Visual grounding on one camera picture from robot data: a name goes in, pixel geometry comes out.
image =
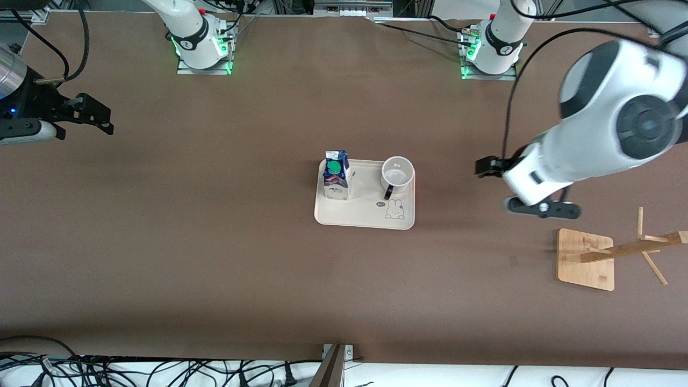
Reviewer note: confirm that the aluminium frame rail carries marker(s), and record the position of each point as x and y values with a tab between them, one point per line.
27	16

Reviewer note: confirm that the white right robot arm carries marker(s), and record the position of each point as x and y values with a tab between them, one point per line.
188	32

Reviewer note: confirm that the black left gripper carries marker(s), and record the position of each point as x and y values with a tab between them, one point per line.
490	166

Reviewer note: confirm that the blue white milk carton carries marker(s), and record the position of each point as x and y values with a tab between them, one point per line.
336	185

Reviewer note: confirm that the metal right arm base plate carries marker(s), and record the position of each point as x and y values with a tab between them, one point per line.
185	70

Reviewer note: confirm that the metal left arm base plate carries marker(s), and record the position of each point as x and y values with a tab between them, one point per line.
505	77

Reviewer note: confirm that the grey power strip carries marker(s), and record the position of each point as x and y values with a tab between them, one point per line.
349	7

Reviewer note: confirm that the white smiley face cup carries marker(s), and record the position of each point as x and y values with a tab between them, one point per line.
398	174

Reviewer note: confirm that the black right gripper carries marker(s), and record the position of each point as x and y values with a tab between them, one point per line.
33	101

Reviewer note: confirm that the beige rabbit print tray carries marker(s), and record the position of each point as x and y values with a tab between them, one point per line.
360	212

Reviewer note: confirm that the wooden mug stand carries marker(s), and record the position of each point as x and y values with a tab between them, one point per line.
583	269

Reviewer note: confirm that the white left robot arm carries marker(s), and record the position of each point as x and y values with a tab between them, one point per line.
591	140

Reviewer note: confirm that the aluminium profile post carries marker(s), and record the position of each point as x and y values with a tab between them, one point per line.
330	371

